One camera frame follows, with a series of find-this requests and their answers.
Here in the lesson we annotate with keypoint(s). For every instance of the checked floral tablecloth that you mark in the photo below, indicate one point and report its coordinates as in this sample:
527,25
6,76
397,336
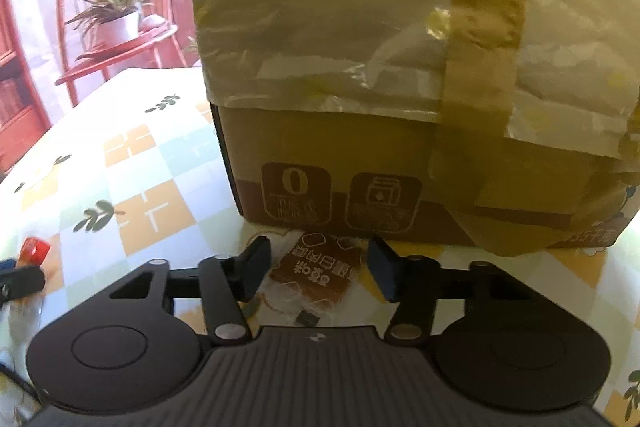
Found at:
140,187

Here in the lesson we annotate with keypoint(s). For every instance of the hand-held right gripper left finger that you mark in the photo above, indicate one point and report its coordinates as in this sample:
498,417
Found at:
255,269

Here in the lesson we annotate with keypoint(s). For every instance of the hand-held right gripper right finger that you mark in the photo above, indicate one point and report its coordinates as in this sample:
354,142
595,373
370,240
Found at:
387,269

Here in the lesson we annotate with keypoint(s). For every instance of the brown snack packet white print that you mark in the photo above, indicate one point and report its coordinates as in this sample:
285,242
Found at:
315,274

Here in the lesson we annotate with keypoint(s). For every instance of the printed room backdrop cloth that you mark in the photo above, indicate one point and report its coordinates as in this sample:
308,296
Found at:
75,7

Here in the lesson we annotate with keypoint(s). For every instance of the brown cardboard box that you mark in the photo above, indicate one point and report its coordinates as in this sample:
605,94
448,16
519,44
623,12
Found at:
325,157

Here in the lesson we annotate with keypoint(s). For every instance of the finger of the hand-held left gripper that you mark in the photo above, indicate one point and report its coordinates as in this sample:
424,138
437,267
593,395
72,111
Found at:
22,281

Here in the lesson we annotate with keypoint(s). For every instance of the red and yellow snack packet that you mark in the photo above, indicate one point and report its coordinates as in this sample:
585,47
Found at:
36,251

